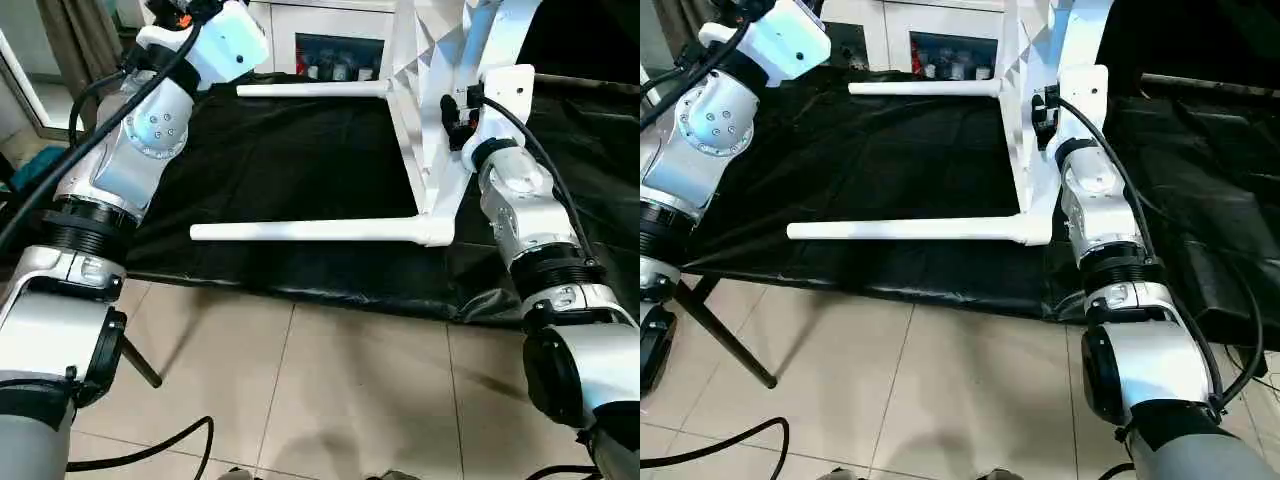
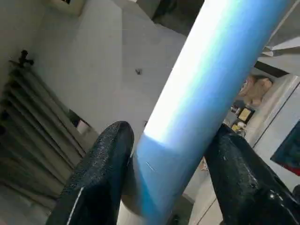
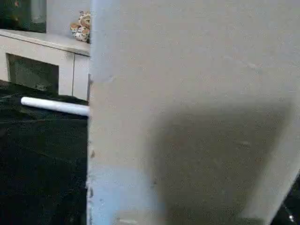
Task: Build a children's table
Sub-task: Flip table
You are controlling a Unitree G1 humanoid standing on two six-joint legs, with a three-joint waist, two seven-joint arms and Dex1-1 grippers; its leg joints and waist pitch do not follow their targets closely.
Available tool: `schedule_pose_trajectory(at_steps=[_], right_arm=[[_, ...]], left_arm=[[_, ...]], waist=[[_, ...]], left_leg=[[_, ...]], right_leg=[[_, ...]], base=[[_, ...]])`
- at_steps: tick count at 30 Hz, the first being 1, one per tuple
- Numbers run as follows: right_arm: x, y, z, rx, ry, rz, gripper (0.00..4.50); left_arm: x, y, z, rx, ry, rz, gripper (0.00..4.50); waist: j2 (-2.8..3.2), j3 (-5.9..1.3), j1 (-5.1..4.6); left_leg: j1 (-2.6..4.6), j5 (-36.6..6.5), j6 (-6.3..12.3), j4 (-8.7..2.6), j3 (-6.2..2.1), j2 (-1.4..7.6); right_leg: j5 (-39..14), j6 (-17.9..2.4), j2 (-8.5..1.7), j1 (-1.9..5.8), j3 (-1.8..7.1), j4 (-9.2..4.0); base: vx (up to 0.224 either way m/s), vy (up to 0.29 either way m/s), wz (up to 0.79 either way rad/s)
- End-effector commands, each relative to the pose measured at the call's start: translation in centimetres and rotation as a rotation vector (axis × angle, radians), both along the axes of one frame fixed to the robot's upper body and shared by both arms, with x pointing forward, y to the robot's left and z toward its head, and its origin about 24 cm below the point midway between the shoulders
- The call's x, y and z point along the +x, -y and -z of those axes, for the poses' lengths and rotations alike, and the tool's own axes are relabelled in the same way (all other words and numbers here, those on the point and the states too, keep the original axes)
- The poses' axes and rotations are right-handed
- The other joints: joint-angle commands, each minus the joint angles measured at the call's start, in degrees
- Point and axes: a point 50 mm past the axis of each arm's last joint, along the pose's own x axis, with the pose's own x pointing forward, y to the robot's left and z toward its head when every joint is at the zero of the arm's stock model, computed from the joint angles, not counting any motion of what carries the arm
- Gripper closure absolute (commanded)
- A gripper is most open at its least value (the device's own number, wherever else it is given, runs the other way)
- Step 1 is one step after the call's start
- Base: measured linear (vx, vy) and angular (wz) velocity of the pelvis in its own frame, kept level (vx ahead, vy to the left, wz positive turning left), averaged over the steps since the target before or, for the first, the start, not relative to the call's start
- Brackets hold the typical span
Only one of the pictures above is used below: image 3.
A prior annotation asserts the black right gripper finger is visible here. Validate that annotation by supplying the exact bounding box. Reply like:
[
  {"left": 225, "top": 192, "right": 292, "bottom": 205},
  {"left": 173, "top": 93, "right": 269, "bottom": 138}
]
[{"left": 269, "top": 173, "right": 300, "bottom": 225}]

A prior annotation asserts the white plastic table top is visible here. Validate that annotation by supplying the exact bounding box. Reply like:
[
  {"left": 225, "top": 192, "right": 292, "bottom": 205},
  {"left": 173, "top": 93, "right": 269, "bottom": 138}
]
[{"left": 86, "top": 0, "right": 300, "bottom": 225}]

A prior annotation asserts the white plastic table leg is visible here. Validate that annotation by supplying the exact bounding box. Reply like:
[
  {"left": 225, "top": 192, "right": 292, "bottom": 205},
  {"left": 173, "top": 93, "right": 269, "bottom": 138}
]
[{"left": 20, "top": 96, "right": 91, "bottom": 117}]

